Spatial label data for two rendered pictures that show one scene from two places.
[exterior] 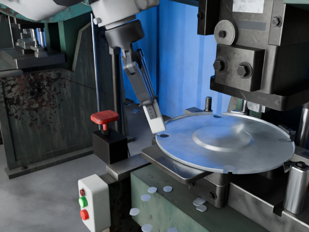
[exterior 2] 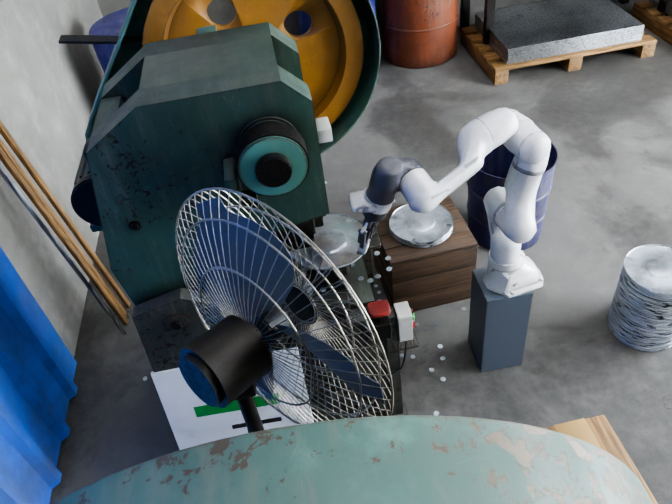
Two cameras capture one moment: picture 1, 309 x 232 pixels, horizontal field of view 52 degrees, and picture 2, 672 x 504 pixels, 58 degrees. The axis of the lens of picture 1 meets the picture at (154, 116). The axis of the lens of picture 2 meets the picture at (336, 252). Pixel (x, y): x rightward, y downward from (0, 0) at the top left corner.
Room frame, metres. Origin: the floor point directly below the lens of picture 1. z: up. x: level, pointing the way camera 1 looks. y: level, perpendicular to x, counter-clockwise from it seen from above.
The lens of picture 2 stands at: (1.93, 0.77, 2.18)
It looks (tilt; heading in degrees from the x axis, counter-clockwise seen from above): 42 degrees down; 214
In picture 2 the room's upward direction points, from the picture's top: 9 degrees counter-clockwise
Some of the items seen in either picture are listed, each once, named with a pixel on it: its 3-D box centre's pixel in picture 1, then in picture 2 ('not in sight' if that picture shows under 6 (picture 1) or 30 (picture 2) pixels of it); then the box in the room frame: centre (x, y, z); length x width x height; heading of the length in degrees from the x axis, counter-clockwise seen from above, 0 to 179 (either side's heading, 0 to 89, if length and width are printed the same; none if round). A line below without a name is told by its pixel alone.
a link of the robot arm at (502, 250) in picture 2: not in sight; (502, 222); (0.24, 0.36, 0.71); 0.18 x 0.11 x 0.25; 44
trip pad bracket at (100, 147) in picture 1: (111, 162); (380, 331); (0.80, 0.13, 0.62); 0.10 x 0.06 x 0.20; 38
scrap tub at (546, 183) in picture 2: not in sight; (507, 192); (-0.54, 0.18, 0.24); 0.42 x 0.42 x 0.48
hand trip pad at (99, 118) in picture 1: (105, 126); (379, 315); (0.82, 0.14, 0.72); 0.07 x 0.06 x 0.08; 128
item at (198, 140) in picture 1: (222, 136); (329, 240); (0.62, -0.15, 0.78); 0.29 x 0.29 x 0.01
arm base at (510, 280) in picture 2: not in sight; (513, 265); (0.24, 0.41, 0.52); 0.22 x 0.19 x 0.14; 127
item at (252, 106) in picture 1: (258, 101); not in sight; (0.69, -0.24, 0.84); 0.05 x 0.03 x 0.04; 38
